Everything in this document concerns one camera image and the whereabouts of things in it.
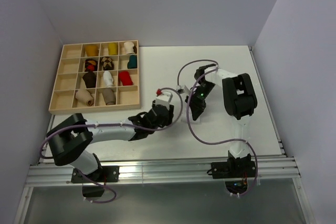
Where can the dark brown rolled sock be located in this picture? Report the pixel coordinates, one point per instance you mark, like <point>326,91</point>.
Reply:
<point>89,79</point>

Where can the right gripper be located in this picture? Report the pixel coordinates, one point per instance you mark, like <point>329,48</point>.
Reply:
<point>196,107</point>

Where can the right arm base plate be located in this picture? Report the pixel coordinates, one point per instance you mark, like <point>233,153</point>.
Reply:
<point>221,170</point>

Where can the aluminium rail frame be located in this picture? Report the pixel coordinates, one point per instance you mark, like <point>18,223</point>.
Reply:
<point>166,181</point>

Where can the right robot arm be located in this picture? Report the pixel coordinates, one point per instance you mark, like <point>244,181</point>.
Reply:
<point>240,102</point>

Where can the white rolled sock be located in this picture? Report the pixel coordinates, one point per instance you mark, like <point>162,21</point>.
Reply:
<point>108,79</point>

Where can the brown sock striped cuff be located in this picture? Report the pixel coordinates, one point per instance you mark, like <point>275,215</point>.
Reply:
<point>109,96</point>

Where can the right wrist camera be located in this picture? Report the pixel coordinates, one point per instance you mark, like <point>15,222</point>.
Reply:
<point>183,89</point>

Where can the brown tan checkered rolled sock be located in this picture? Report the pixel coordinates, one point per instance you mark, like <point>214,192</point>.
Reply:
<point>107,63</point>

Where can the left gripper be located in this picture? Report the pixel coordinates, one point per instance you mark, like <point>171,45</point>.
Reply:
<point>169,118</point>

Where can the teal rolled sock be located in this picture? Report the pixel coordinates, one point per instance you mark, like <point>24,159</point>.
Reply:
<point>133,62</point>

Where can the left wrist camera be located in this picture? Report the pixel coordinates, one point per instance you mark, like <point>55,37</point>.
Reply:
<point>163,98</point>

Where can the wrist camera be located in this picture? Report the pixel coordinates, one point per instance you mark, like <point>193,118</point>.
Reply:
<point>163,98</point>
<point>183,89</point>

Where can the wooden compartment tray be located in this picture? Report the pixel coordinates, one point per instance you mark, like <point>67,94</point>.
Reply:
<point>69,80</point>

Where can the cream rolled sock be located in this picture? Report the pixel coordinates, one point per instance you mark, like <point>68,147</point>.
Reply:
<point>129,47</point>

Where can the mustard yellow rolled sock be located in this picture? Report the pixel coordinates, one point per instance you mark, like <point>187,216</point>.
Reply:
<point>91,50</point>

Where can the white sock black stripes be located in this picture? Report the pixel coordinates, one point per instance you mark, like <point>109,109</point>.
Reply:
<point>184,119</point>

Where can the brown red argyle rolled sock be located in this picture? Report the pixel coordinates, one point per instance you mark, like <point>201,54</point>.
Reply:
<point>90,65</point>

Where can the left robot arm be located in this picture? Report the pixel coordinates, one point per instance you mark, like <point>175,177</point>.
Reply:
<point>68,140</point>

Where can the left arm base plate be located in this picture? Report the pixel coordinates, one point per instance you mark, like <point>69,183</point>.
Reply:
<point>105,174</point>

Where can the beige maroon sock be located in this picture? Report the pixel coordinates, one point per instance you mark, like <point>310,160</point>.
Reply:
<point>84,97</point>

